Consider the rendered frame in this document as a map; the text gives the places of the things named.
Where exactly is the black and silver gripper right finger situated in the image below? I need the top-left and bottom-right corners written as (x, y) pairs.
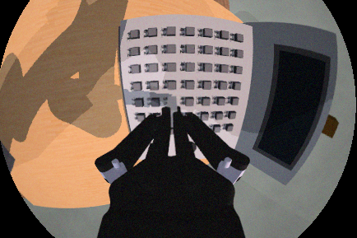
top-left (172, 96), bottom-right (250, 191)

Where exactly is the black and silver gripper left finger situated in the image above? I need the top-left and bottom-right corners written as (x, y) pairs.
top-left (95, 96), bottom-right (172, 191)

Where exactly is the grey control console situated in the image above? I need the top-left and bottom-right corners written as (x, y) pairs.
top-left (118, 14), bottom-right (339, 185)

